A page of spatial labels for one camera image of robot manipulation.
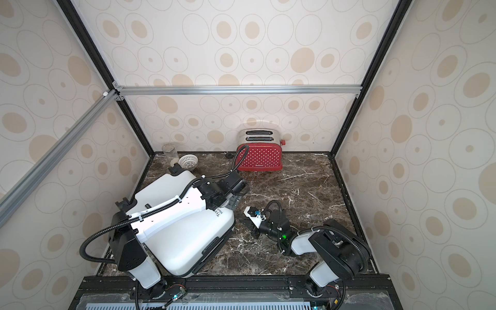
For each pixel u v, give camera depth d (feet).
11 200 1.67
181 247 2.32
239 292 2.39
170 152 3.37
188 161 3.70
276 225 2.14
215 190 1.77
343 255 1.47
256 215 2.33
